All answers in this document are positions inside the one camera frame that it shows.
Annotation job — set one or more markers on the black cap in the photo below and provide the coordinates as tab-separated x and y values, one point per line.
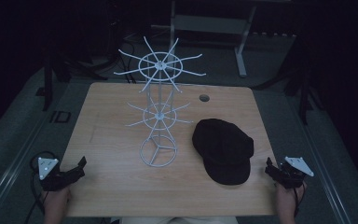
225	151

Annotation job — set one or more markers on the black stand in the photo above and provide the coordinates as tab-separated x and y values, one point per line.
304	84
48	77

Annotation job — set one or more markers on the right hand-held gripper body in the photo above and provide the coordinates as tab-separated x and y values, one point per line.
293	172

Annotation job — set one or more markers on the wooden table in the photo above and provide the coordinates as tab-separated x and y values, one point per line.
112	174

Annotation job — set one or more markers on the person's right hand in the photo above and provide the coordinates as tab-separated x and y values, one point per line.
287	200

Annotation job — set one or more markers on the person's left hand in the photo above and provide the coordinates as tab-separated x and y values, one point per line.
57	200

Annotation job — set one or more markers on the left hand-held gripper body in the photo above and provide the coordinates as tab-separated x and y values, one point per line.
51	175

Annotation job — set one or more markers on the white metal desk frame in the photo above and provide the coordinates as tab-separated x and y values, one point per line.
214	25

